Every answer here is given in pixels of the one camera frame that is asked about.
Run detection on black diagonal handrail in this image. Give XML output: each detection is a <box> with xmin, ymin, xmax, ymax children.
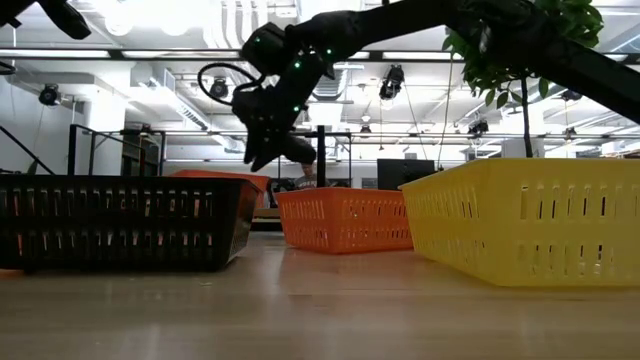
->
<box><xmin>0</xmin><ymin>124</ymin><xmax>56</xmax><ymax>176</ymax></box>

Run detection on green leafy potted tree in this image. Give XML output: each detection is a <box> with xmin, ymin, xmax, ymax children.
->
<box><xmin>442</xmin><ymin>0</ymin><xmax>606</xmax><ymax>160</ymax></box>

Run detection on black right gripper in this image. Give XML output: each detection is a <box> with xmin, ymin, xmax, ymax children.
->
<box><xmin>232</xmin><ymin>49</ymin><xmax>332</xmax><ymax>174</ymax></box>

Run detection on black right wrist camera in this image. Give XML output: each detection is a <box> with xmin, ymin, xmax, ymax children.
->
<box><xmin>241</xmin><ymin>22</ymin><xmax>289</xmax><ymax>77</ymax></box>

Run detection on person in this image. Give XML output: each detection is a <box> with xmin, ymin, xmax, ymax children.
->
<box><xmin>294</xmin><ymin>160</ymin><xmax>322</xmax><ymax>190</ymax></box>

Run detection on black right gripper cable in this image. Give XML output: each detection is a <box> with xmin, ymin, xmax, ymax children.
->
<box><xmin>197</xmin><ymin>62</ymin><xmax>267</xmax><ymax>108</ymax></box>

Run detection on silver ceiling air duct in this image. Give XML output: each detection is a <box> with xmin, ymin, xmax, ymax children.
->
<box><xmin>310</xmin><ymin>67</ymin><xmax>354</xmax><ymax>104</ymax></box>

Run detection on black plastic slotted basket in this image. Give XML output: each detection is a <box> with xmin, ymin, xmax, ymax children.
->
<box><xmin>0</xmin><ymin>173</ymin><xmax>262</xmax><ymax>274</ymax></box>

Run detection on black metal rack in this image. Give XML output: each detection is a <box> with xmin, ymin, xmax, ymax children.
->
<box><xmin>67</xmin><ymin>123</ymin><xmax>168</xmax><ymax>177</ymax></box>

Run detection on yellow plastic slotted basket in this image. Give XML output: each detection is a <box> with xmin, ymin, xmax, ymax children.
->
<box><xmin>398</xmin><ymin>157</ymin><xmax>640</xmax><ymax>288</ymax></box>

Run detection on black computer monitor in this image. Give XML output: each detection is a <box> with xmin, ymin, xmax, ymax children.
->
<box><xmin>376</xmin><ymin>158</ymin><xmax>436</xmax><ymax>192</ymax></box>

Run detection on orange plastic slotted basket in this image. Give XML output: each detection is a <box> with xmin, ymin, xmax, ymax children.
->
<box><xmin>169</xmin><ymin>168</ymin><xmax>272</xmax><ymax>211</ymax></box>
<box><xmin>273</xmin><ymin>186</ymin><xmax>415</xmax><ymax>255</ymax></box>

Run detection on black vertical frame post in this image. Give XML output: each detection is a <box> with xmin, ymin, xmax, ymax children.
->
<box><xmin>316</xmin><ymin>124</ymin><xmax>327</xmax><ymax>190</ymax></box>

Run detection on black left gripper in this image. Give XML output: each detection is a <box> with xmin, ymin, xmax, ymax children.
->
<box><xmin>37</xmin><ymin>0</ymin><xmax>93</xmax><ymax>41</ymax></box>

